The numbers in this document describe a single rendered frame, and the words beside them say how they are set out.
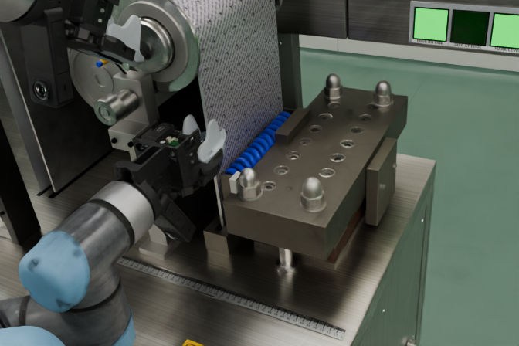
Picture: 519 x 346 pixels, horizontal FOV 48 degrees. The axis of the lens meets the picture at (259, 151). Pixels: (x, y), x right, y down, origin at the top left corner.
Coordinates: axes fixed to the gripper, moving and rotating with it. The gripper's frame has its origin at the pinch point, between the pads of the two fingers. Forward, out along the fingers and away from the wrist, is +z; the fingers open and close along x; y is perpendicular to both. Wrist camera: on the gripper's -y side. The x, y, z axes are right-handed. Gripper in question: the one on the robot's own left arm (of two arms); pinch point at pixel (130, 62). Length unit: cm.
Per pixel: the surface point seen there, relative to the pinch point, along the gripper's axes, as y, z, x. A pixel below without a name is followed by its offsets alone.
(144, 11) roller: 6.9, -1.2, -1.4
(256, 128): -2.9, 26.0, -7.7
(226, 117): -3.2, 15.4, -7.7
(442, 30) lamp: 18.5, 31.5, -33.4
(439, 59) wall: 83, 282, 11
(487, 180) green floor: 12, 208, -33
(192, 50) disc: 3.3, 2.2, -7.8
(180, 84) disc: -0.9, 5.7, -4.8
